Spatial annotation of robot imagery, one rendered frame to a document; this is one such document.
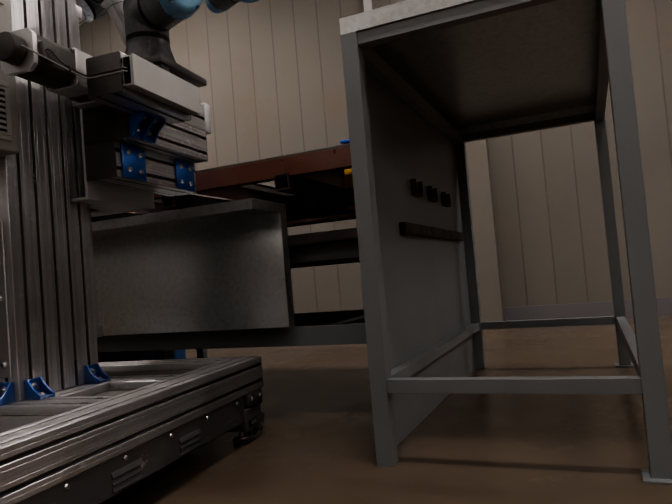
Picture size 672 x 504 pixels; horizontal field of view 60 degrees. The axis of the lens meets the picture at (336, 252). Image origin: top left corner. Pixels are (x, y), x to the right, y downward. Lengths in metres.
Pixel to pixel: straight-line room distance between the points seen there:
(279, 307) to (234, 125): 3.44
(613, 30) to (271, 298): 1.14
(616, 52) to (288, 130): 3.78
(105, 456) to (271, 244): 0.86
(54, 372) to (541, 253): 3.51
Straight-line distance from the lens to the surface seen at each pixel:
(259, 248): 1.82
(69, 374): 1.56
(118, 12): 2.23
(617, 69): 1.32
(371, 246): 1.35
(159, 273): 2.05
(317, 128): 4.79
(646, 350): 1.28
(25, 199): 1.50
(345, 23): 1.48
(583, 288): 4.40
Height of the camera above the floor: 0.44
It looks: 2 degrees up
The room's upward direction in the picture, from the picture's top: 5 degrees counter-clockwise
